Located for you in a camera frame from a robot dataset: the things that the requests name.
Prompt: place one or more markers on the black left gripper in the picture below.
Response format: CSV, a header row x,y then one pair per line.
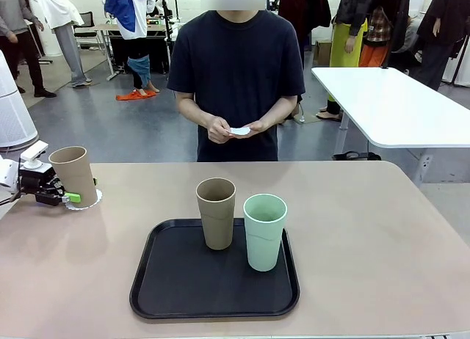
x,y
35,179

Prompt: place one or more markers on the tall brown cup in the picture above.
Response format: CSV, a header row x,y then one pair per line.
x,y
216,221
73,177

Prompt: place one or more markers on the white scalloped paper coaster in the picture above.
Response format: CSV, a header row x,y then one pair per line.
x,y
92,201
241,131

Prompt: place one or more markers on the person's left forearm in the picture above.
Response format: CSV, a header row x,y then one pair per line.
x,y
281,109

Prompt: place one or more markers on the person's right forearm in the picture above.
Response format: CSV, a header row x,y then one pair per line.
x,y
192,108

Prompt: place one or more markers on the person's right hand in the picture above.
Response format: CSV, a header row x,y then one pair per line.
x,y
218,131

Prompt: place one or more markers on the person's left hand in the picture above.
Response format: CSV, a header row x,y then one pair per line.
x,y
260,127

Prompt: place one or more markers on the white air purifier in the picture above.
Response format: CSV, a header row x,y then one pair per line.
x,y
14,108

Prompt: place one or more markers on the orange cloth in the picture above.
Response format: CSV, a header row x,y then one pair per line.
x,y
136,96

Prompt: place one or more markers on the black plastic tray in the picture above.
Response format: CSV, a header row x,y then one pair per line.
x,y
191,280

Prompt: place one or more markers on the mannequin in white coat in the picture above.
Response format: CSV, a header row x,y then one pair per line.
x,y
68,31

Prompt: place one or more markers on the person in grey sweater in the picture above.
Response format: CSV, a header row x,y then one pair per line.
x,y
18,34

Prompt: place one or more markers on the black office chair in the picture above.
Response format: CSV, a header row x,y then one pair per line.
x,y
87,23

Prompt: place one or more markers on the wooden top work table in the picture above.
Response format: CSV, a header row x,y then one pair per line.
x,y
158,29

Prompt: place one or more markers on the mannequin in blue white jacket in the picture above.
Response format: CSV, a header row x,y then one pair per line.
x,y
128,12

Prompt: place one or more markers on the black tripod stand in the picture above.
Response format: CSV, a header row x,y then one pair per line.
x,y
169,31

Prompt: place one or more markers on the tall mint green cup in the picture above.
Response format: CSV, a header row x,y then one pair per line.
x,y
265,243

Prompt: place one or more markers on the person in dark t-shirt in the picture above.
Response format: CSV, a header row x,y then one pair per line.
x,y
235,71

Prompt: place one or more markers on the mannequin in dark red coat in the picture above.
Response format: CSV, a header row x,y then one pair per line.
x,y
304,9

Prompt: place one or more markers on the mannequin in yellow skirt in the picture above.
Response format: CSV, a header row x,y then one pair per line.
x,y
345,45

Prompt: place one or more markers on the white rounded table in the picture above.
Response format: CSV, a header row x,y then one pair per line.
x,y
385,108

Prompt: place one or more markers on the mannequin in plaid shirt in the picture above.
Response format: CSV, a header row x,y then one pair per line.
x,y
376,31

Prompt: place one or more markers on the mannequin in long black coat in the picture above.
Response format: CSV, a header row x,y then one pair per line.
x,y
440,23

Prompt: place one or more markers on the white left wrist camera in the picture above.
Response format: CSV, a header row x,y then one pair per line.
x,y
34,153

